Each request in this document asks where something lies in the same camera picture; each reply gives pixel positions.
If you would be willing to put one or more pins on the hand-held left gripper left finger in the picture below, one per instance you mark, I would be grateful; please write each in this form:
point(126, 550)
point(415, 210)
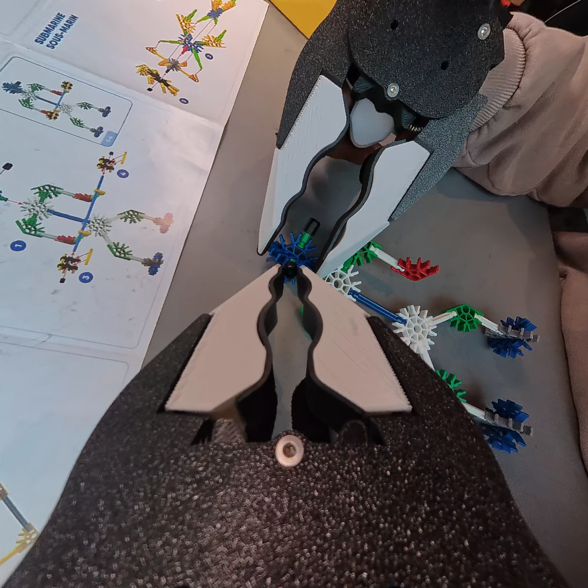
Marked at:
point(220, 367)

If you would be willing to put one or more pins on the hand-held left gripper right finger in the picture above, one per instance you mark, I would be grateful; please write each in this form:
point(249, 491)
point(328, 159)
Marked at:
point(363, 367)

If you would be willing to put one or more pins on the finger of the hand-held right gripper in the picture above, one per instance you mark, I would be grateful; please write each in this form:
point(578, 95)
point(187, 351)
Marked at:
point(312, 128)
point(395, 179)

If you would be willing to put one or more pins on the construction toy figure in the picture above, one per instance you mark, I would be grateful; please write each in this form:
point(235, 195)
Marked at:
point(415, 327)

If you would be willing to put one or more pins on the red toy connector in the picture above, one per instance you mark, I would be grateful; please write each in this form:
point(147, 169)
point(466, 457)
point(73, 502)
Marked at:
point(415, 270)

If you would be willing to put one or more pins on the small black toy cap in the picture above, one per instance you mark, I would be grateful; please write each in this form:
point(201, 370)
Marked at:
point(290, 271)

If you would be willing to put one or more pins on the grey snowflake toy connector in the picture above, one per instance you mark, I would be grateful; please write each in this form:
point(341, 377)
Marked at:
point(500, 420)
point(505, 331)

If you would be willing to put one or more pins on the person's right forearm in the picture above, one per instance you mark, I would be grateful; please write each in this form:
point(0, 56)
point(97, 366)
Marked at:
point(528, 128)

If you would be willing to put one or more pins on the grey desk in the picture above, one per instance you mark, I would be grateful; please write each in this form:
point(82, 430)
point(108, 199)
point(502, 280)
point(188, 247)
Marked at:
point(482, 252)

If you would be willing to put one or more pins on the person's right hand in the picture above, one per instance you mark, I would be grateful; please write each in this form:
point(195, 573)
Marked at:
point(351, 155)

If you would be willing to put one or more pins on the yellow plastic bin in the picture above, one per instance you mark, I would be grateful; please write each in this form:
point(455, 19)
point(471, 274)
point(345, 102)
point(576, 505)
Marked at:
point(303, 16)

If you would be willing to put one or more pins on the folded instruction sheet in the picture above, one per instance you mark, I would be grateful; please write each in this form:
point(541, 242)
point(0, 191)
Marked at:
point(115, 298)

